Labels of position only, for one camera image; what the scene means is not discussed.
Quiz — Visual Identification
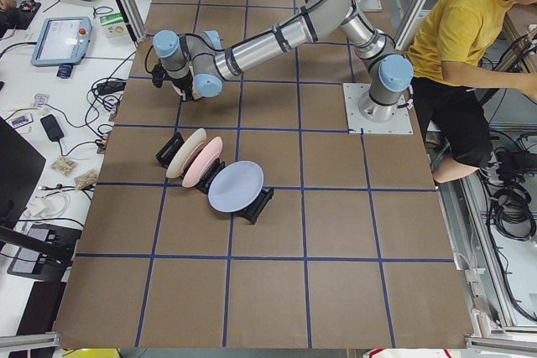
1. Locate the person in yellow shirt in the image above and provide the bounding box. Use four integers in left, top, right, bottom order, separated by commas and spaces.
404, 0, 536, 184

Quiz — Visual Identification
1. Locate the black monitor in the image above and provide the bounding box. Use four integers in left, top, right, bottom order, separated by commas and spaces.
0, 119, 46, 229

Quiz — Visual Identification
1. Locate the green white box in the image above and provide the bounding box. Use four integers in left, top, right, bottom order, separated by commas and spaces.
99, 13, 128, 38

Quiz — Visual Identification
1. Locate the pink plate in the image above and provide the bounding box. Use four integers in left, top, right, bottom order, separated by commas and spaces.
182, 137, 223, 188

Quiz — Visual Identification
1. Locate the white ceramic bowl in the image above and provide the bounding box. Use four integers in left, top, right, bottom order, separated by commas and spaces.
171, 81, 203, 102

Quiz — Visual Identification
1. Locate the near blue teach pendant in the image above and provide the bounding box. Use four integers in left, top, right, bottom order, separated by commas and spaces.
31, 16, 92, 67

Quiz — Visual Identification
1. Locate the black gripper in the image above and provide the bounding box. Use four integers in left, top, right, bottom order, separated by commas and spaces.
169, 75, 194, 101

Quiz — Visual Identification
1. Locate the black dish rack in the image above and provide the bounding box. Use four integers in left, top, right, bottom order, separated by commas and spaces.
155, 132, 274, 225

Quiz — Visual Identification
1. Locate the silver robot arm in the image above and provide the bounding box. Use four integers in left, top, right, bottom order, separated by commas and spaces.
153, 0, 414, 122

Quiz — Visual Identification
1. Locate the cream plate in rack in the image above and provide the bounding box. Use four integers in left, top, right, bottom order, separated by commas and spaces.
165, 128, 206, 179

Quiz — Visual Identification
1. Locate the black phone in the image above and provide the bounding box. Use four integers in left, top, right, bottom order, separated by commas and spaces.
40, 114, 65, 142

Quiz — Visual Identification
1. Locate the light blue plate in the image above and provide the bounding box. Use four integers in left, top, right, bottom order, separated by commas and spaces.
208, 161, 264, 213

